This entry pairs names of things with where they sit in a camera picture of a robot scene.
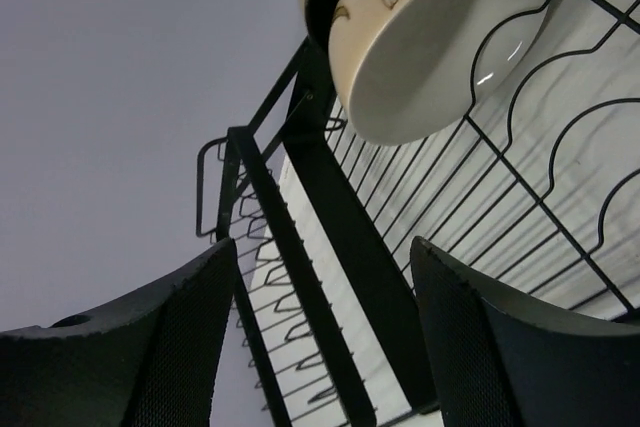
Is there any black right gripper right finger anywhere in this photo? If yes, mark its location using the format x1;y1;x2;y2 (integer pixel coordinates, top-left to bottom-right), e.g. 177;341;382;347
410;237;639;426

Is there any black wire dish rack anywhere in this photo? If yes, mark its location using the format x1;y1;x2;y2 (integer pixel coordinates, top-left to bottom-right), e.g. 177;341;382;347
196;0;639;426

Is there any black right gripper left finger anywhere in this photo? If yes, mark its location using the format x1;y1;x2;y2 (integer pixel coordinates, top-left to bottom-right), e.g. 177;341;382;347
1;239;237;426

